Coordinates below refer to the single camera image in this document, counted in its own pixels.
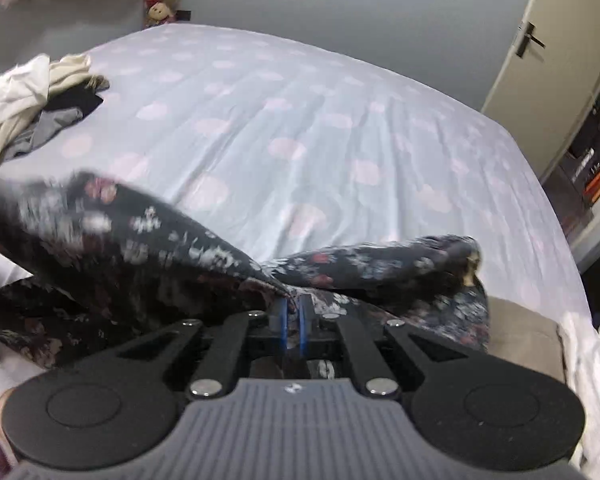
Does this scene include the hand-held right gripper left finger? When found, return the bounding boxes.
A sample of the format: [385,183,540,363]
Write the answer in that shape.
[115,299,289,401]

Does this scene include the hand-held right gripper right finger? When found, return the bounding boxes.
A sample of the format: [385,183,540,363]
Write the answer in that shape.
[298,294,463,400]

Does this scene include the dark floral pants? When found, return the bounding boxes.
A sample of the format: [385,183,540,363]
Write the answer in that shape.
[0,170,491,376]

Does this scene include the polka dot bed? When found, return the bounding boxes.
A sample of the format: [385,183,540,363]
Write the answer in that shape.
[0,24,593,341]

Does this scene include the white cloth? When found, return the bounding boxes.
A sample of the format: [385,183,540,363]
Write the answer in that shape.
[560,310,600,480]

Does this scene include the black garment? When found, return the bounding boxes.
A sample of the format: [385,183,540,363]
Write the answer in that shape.
[42,87,103,113]

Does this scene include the dark shelving unit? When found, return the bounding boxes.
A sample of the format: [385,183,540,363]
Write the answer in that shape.
[555,95,600,241]

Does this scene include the cream garment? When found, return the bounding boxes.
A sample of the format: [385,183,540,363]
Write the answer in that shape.
[47,54,93,88]

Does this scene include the cream door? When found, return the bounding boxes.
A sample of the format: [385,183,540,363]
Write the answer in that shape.
[481,0,600,181]

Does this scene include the white garment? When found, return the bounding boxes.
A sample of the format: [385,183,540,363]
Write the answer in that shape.
[0,54,51,166]

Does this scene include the dark door handle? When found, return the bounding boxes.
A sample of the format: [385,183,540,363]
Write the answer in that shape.
[514,21,546,58]

